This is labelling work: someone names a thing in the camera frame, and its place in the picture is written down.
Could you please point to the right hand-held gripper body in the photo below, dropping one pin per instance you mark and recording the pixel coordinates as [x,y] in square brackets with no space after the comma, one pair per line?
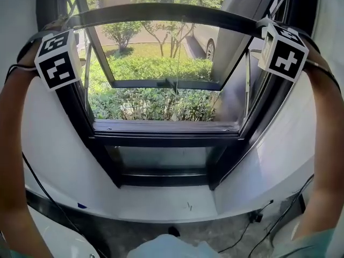
[285,55]

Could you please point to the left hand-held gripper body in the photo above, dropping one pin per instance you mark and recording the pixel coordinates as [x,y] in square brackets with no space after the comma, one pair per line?
[57,63]

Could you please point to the black insect screen pull bar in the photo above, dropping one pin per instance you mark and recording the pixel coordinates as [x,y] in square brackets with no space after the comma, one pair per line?
[166,11]

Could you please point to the black framed window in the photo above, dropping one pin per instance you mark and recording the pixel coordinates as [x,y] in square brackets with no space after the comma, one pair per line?
[161,138]

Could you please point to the person's left forearm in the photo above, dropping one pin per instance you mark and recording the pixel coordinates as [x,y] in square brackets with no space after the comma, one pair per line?
[12,144]

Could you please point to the person's right forearm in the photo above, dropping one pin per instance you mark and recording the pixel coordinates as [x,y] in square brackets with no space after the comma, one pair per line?
[328,144]

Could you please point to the open glass window sash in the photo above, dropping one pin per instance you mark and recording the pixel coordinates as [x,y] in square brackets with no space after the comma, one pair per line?
[166,83]

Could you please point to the white stone window sill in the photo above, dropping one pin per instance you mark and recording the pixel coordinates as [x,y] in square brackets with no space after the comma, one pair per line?
[150,206]

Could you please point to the small garden tree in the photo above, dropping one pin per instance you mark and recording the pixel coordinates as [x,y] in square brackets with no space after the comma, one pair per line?
[121,35]
[166,36]

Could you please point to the silver car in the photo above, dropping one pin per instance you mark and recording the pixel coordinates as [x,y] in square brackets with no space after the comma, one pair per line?
[207,42]

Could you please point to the green hedge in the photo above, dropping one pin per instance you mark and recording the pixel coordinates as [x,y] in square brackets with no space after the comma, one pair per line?
[150,101]

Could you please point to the small blue sticker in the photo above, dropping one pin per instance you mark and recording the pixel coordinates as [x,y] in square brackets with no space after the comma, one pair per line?
[81,205]

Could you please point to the black box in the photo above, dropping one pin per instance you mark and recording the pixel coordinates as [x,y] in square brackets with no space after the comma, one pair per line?
[291,211]

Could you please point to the white rounded panel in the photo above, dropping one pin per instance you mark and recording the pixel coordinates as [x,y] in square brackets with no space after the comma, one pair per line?
[59,235]

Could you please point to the person's light blue garment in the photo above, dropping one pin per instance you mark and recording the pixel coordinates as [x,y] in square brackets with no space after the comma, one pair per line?
[172,247]

